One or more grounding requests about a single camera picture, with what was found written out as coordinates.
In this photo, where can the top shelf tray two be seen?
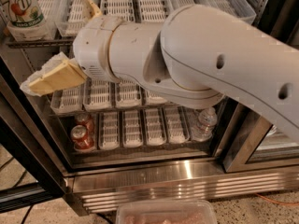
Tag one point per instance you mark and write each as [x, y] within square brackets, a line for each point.
[69, 19]

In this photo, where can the bottom shelf tray five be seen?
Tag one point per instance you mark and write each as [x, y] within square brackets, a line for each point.
[175, 125]

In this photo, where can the front clear water bottle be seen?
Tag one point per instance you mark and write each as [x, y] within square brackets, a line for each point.
[203, 124]

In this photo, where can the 7up zero sugar can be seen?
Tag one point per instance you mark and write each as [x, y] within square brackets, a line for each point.
[26, 21]

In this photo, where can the stainless steel fridge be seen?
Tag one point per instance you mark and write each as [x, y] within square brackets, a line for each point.
[245, 154]

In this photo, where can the shelf tray two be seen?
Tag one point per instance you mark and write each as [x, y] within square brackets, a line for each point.
[69, 19]
[109, 131]
[97, 95]

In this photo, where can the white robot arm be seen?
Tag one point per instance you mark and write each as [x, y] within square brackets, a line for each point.
[195, 57]

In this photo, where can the middle shelf tray four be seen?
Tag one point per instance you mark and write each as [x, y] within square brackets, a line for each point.
[153, 99]

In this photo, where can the middle shelf tray one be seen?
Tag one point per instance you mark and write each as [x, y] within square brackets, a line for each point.
[67, 101]

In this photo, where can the red soda can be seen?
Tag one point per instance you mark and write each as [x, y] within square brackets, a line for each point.
[83, 141]
[86, 120]

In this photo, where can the middle shelf tray three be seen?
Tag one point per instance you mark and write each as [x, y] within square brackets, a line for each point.
[127, 94]

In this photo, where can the shelf tray one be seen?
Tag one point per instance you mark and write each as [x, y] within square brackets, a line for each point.
[50, 9]
[67, 101]

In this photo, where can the bottom shelf tray three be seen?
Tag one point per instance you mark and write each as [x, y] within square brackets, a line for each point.
[132, 130]

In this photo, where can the middle shelf tray two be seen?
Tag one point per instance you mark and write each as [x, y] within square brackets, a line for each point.
[97, 95]

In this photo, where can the rear red soda can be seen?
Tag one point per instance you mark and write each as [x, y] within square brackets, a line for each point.
[86, 120]

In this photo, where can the bottom shelf tray two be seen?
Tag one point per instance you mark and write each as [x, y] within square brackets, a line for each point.
[109, 131]

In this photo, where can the clear plastic container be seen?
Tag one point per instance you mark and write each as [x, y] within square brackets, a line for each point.
[166, 212]

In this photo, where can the top shelf tray one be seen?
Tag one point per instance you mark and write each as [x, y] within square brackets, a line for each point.
[50, 9]

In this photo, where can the bottom shelf tray four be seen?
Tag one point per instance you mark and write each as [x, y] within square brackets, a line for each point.
[154, 126]

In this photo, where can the shelf tray three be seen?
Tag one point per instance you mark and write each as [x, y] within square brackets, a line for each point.
[121, 8]
[132, 130]
[127, 94]

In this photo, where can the front red soda can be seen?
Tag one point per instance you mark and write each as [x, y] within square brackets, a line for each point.
[83, 141]

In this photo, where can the shelf tray four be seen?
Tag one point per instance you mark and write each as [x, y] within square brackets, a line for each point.
[154, 10]
[153, 99]
[154, 126]

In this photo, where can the open fridge glass door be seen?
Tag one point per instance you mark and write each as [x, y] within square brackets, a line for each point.
[18, 140]

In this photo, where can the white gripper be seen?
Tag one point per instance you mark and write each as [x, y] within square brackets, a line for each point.
[92, 48]

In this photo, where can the top shelf tray four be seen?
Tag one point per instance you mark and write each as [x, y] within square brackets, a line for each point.
[154, 10]

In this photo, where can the top shelf tray three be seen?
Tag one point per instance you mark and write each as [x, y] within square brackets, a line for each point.
[121, 8]

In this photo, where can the top wire shelf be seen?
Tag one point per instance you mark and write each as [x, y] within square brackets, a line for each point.
[40, 43]

